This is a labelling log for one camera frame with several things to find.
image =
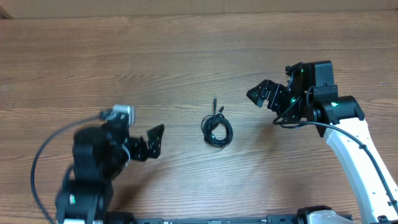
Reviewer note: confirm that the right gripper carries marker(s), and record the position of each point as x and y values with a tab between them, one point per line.
278	97

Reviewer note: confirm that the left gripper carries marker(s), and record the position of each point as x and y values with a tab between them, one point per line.
153	144

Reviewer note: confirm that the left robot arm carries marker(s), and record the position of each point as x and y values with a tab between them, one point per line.
100	154

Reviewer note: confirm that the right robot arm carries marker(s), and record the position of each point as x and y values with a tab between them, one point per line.
311	98

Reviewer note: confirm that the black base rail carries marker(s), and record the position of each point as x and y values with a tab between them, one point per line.
214	221

